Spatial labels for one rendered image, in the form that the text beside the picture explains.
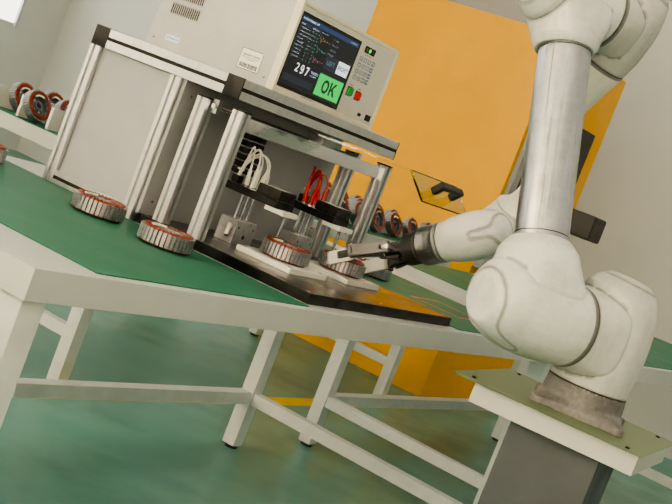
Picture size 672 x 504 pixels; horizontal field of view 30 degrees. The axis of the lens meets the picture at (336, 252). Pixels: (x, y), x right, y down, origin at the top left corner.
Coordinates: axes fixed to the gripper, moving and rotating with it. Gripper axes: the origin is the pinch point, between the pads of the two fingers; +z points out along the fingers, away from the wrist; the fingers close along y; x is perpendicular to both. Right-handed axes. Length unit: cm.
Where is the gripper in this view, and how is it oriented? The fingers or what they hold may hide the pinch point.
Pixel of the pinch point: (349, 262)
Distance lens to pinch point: 291.6
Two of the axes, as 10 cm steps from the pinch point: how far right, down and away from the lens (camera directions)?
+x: 0.5, 9.7, -2.3
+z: -8.0, 1.8, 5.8
